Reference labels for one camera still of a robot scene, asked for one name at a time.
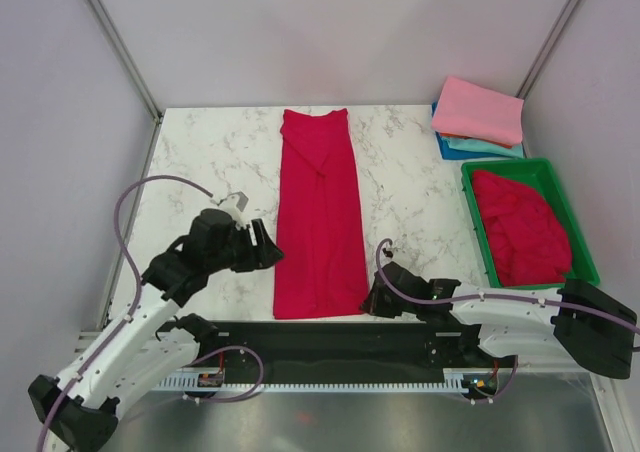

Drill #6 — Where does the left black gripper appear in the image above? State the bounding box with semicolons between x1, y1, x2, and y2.
207;218;284;273

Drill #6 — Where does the red t shirt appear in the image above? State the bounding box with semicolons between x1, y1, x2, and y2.
472;170;573;287
273;109;369;320

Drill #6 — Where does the green plastic tray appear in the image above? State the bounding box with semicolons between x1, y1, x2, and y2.
461;159;600;288

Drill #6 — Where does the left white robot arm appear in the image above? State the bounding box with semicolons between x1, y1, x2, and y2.
28;209;284;451

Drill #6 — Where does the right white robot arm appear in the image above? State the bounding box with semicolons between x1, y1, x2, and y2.
360;262;639;380

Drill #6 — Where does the crumpled red t shirt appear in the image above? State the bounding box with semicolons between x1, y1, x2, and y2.
472;170;573;287

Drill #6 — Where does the folded blue t shirt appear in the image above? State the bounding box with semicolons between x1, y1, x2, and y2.
436;98;524;160

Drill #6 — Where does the folded teal t shirt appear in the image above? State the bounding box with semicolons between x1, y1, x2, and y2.
443;137;524;158

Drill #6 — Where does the folded orange t shirt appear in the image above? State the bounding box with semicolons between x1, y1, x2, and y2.
438;132;511;151

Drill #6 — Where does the folded pink t shirt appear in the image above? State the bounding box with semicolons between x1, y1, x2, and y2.
431;76;524;147

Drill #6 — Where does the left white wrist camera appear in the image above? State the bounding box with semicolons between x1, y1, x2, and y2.
211;191;249;228

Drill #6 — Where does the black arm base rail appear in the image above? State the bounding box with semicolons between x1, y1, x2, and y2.
149;319;521;386

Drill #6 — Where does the white slotted cable duct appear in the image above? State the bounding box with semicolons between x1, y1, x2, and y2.
152;368;492;395

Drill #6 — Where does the left aluminium frame post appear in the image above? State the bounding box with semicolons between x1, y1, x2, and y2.
85;0;164;124

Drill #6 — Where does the aluminium frame post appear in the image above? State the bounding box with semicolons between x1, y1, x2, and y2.
516;0;585;100
85;0;164;124

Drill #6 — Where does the right aluminium frame post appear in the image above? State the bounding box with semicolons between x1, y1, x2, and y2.
516;0;585;100

